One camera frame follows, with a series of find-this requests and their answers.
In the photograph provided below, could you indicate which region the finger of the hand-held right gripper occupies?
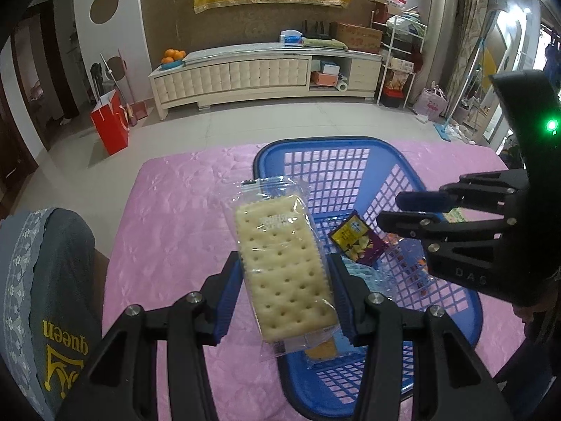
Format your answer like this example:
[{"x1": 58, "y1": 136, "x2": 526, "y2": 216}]
[
  {"x1": 396, "y1": 169, "x2": 529, "y2": 215},
  {"x1": 377, "y1": 210, "x2": 511, "y2": 291}
]

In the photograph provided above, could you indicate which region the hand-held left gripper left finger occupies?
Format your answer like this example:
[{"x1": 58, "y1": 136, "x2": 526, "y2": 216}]
[{"x1": 55, "y1": 251, "x2": 247, "y2": 421}]

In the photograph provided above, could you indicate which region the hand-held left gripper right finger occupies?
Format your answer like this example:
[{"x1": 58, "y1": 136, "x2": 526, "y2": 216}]
[{"x1": 328, "y1": 253, "x2": 514, "y2": 421}]

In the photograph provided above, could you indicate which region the yellow cake packet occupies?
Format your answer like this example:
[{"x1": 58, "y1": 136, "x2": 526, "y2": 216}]
[{"x1": 302, "y1": 325, "x2": 340, "y2": 367}]

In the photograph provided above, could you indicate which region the purple chip packet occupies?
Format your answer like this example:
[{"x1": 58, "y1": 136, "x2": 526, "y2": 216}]
[{"x1": 328, "y1": 210, "x2": 391, "y2": 267}]

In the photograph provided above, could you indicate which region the clear plain cracker packet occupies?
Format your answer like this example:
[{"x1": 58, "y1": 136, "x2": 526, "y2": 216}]
[{"x1": 221, "y1": 175, "x2": 342, "y2": 362}]

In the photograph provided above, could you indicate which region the blue plastic mesh basket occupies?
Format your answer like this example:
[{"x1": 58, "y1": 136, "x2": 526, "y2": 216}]
[{"x1": 253, "y1": 137, "x2": 484, "y2": 420}]

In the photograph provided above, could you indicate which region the person's right forearm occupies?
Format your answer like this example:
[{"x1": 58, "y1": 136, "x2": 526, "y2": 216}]
[{"x1": 495, "y1": 307, "x2": 561, "y2": 387}]

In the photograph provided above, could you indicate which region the blue flat mop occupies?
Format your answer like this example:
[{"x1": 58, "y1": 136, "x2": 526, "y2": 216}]
[{"x1": 434, "y1": 39, "x2": 485, "y2": 141}]

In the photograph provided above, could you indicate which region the pink shopping bag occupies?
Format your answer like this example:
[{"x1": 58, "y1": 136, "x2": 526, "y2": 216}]
[{"x1": 414, "y1": 87, "x2": 448, "y2": 121}]

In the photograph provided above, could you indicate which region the pink quilted mat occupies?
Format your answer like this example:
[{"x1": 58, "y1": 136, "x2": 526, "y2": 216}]
[{"x1": 102, "y1": 138, "x2": 542, "y2": 421}]

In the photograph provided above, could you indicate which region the white metal shelf rack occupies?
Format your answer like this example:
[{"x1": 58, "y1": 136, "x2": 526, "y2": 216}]
[{"x1": 370, "y1": 13, "x2": 427, "y2": 107}]

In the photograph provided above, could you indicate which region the grey printed cushion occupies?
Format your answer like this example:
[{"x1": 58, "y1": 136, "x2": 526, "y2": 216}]
[{"x1": 0, "y1": 207, "x2": 110, "y2": 421}]

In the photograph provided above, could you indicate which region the silver standing air conditioner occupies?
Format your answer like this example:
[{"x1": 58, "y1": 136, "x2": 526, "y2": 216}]
[{"x1": 432, "y1": 0, "x2": 465, "y2": 97}]

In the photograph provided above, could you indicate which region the brown cardboard box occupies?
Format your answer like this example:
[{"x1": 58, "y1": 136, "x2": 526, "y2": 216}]
[{"x1": 331, "y1": 22, "x2": 383, "y2": 55}]

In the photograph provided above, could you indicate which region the arched wooden mirror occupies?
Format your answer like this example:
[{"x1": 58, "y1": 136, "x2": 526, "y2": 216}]
[{"x1": 471, "y1": 9, "x2": 527, "y2": 150}]

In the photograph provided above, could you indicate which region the green folded cloth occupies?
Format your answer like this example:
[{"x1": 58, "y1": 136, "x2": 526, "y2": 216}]
[{"x1": 302, "y1": 37, "x2": 348, "y2": 51}]

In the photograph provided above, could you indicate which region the patterned beige curtain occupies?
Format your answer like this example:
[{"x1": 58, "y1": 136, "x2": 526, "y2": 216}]
[{"x1": 456, "y1": 0, "x2": 496, "y2": 110}]

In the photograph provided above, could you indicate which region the black router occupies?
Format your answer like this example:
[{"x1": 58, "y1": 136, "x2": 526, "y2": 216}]
[{"x1": 303, "y1": 20, "x2": 331, "y2": 40}]

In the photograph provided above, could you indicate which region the red dustpan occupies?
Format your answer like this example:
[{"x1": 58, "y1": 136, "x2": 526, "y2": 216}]
[{"x1": 127, "y1": 101, "x2": 150, "y2": 126}]

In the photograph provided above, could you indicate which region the red paper bag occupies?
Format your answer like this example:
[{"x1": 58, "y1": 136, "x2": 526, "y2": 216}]
[{"x1": 90, "y1": 89, "x2": 131, "y2": 156}]

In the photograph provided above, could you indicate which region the cream tufted media cabinet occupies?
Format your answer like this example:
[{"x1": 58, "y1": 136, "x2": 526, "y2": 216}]
[{"x1": 149, "y1": 43, "x2": 383, "y2": 120}]

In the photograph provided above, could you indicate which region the dark brown wooden door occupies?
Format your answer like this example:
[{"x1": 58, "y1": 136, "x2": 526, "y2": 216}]
[{"x1": 0, "y1": 79, "x2": 45, "y2": 202}]

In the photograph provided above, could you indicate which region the black upright tool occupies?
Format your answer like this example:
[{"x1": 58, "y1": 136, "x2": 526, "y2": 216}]
[{"x1": 90, "y1": 64, "x2": 106, "y2": 97}]

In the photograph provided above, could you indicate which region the dark brown door frame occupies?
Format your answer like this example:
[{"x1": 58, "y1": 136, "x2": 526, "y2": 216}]
[{"x1": 28, "y1": 2, "x2": 82, "y2": 119}]

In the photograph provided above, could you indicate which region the plain brown round wall disc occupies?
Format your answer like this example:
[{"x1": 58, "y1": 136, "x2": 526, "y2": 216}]
[{"x1": 90, "y1": 0, "x2": 120, "y2": 18}]

